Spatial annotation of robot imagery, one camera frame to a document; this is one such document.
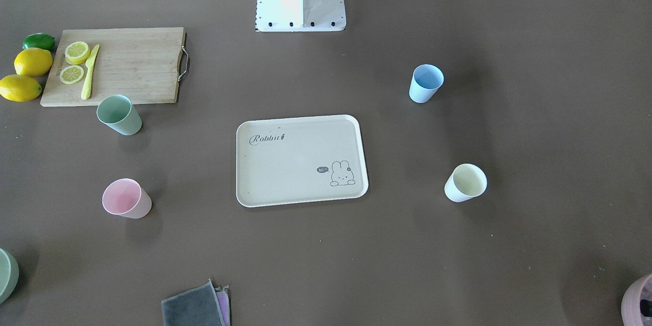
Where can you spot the green lime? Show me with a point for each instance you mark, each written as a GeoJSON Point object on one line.
{"type": "Point", "coordinates": [39, 40]}

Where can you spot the green bowl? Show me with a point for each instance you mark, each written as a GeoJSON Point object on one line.
{"type": "Point", "coordinates": [9, 274]}

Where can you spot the yellow lemon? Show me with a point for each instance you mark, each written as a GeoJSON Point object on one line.
{"type": "Point", "coordinates": [33, 62]}
{"type": "Point", "coordinates": [20, 88]}

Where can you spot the green cup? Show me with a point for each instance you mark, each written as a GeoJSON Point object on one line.
{"type": "Point", "coordinates": [118, 113]}

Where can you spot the lemon slice lower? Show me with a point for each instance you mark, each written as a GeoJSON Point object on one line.
{"type": "Point", "coordinates": [72, 74]}

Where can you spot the pink bowl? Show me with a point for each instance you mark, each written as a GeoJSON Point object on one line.
{"type": "Point", "coordinates": [635, 305]}

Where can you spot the cream white cup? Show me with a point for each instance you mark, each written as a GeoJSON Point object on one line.
{"type": "Point", "coordinates": [466, 181]}

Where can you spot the purple cloth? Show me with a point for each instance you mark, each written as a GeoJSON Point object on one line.
{"type": "Point", "coordinates": [223, 298]}

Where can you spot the yellow lemon lower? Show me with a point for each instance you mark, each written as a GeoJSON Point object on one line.
{"type": "Point", "coordinates": [20, 88]}

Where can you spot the beige rabbit tray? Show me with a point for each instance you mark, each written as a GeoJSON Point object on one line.
{"type": "Point", "coordinates": [298, 160]}

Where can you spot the pink cup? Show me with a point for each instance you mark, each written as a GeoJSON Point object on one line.
{"type": "Point", "coordinates": [126, 197]}

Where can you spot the blue cup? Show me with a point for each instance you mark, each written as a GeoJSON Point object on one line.
{"type": "Point", "coordinates": [426, 81]}

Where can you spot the grey cloth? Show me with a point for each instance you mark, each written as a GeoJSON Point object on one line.
{"type": "Point", "coordinates": [198, 306]}

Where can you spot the yellow plastic knife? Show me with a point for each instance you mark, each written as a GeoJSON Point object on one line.
{"type": "Point", "coordinates": [90, 65]}

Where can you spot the lemon slice upper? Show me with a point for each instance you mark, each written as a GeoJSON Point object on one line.
{"type": "Point", "coordinates": [77, 52]}

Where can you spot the bamboo cutting board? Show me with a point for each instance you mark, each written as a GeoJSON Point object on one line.
{"type": "Point", "coordinates": [140, 63]}

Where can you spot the yellow lemon upper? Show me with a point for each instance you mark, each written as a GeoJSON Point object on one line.
{"type": "Point", "coordinates": [33, 62]}

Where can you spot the lemon slice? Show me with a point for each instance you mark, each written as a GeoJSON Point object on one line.
{"type": "Point", "coordinates": [77, 52]}
{"type": "Point", "coordinates": [72, 74]}

